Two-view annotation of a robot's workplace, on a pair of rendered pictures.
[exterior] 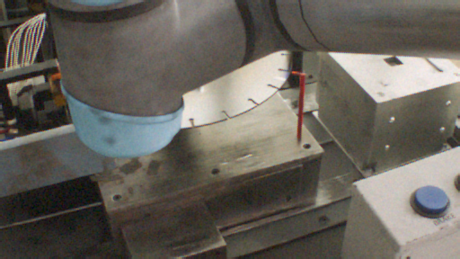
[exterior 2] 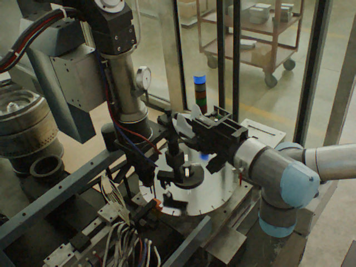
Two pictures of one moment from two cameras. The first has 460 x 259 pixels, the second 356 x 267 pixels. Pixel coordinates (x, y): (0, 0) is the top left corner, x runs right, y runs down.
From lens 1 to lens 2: 56 cm
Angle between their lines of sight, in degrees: 19
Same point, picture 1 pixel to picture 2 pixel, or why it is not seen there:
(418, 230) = (315, 204)
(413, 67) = (263, 138)
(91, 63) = (289, 217)
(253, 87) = (230, 176)
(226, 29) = not seen: hidden behind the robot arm
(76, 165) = (202, 237)
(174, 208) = (218, 232)
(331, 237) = not seen: hidden behind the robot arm
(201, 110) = (221, 193)
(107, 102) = (290, 224)
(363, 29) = (343, 177)
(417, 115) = not seen: hidden behind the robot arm
